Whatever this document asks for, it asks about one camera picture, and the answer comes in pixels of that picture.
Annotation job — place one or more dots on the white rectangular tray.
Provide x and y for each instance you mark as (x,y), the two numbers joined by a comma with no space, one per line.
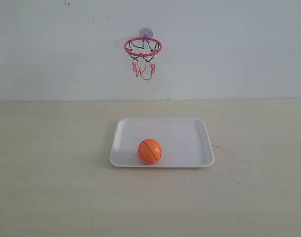
(185,142)

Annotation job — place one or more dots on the red mini basketball hoop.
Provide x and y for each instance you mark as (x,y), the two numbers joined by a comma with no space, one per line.
(142,52)

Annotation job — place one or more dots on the clear suction cup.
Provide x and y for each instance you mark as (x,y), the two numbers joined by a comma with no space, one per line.
(145,33)

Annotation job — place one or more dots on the small orange basketball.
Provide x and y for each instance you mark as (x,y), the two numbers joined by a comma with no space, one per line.
(149,151)

